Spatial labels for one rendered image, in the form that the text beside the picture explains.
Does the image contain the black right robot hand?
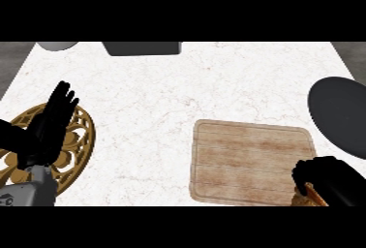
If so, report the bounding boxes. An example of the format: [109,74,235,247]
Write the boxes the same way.
[291,155,366,207]

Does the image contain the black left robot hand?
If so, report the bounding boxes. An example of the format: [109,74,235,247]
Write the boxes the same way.
[0,80,81,171]

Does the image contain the golden brown croissant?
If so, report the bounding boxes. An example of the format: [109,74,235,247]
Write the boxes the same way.
[291,182,330,207]

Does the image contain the wooden cutting board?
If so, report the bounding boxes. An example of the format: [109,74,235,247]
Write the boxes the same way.
[189,118,319,207]

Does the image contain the dark grey pan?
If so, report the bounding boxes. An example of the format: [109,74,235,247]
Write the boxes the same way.
[307,76,366,160]

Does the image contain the ornate golden trivet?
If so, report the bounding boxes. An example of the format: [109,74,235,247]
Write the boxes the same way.
[0,102,97,197]

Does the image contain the pale grey round vessel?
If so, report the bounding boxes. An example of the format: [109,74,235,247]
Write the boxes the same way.
[35,42,80,52]

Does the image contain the dark grey box appliance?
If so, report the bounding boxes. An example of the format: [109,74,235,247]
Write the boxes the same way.
[102,42,183,57]

